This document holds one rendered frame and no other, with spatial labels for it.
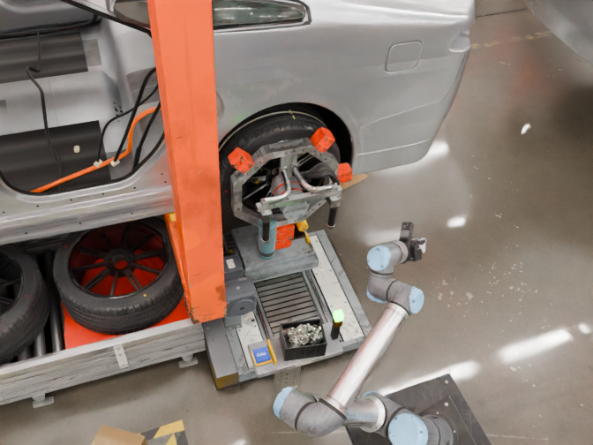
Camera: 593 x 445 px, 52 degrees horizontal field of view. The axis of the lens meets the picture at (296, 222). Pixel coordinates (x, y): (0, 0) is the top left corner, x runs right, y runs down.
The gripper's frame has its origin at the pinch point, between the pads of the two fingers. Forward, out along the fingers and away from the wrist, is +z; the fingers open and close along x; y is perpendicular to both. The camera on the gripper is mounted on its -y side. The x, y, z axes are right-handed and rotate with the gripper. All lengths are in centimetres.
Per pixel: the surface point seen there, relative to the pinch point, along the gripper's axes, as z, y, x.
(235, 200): -24, -21, -88
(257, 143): -22, -48, -72
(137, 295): -61, 20, -125
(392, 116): 38, -56, -34
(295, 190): -6, -24, -64
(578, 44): 220, -100, 4
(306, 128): -2, -53, -57
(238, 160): -34, -40, -73
